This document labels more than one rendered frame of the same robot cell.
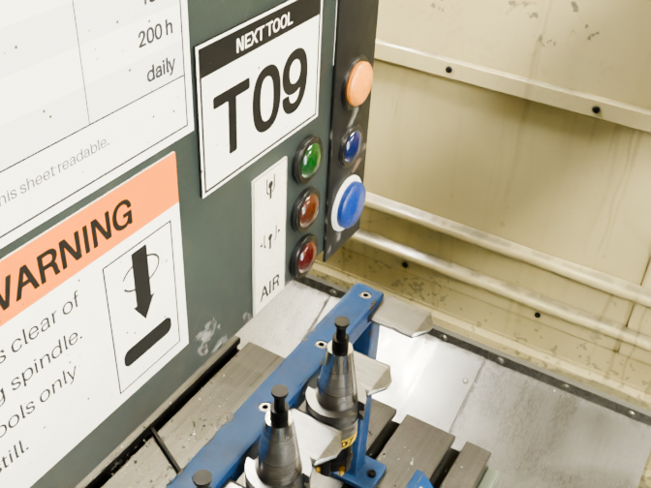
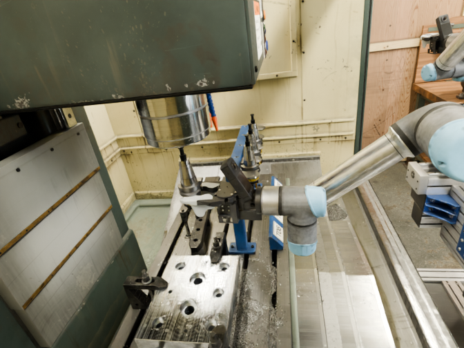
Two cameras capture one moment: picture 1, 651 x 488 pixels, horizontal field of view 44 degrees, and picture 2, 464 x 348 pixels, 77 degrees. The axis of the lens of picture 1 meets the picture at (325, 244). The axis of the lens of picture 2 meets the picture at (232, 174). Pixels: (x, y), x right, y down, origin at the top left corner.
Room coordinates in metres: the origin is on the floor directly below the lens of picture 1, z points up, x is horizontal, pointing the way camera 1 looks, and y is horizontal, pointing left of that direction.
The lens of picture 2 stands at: (-0.42, 0.40, 1.66)
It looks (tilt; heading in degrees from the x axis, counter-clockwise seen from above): 27 degrees down; 343
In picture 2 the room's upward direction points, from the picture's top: 8 degrees counter-clockwise
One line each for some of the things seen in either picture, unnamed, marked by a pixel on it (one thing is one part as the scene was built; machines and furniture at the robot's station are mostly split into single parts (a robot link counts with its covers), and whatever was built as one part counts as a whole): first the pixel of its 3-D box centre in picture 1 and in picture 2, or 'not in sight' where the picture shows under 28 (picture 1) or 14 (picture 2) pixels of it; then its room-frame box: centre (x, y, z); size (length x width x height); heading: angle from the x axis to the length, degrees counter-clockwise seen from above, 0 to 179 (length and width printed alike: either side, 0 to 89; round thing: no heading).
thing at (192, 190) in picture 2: not in sight; (190, 186); (0.26, 0.31, 1.28); 0.06 x 0.06 x 0.03
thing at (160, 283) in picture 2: not in sight; (148, 288); (0.28, 0.50, 0.97); 0.13 x 0.03 x 0.15; 61
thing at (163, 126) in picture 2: not in sight; (174, 112); (0.26, 0.31, 1.48); 0.16 x 0.16 x 0.12
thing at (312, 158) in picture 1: (309, 160); not in sight; (0.38, 0.01, 1.63); 0.02 x 0.01 x 0.02; 151
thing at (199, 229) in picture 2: not in sight; (200, 230); (0.52, 0.28, 0.93); 0.26 x 0.05 x 0.06; 156
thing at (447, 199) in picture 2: not in sight; (440, 208); (0.25, -0.67, 0.86); 0.09 x 0.09 x 0.09; 61
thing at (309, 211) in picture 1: (307, 210); not in sight; (0.38, 0.01, 1.60); 0.02 x 0.01 x 0.02; 151
